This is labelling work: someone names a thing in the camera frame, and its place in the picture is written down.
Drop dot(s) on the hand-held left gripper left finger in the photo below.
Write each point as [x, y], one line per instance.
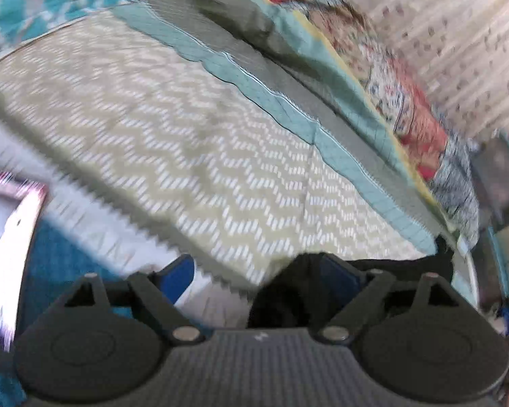
[179, 277]

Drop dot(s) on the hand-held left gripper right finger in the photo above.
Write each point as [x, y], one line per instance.
[337, 273]

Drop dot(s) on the black pants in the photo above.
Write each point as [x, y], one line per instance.
[275, 301]

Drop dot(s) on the beige chevron blanket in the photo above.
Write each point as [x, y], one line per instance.
[152, 135]

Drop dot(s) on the white framed object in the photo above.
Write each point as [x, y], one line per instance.
[8, 241]

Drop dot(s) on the red floral patchwork quilt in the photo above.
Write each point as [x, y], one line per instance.
[407, 106]

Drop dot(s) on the teal and grey quilt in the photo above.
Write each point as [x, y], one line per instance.
[288, 76]

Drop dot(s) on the patterned beige curtain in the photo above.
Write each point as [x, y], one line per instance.
[449, 29]

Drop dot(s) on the teal lattice pillow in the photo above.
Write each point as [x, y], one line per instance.
[25, 4]

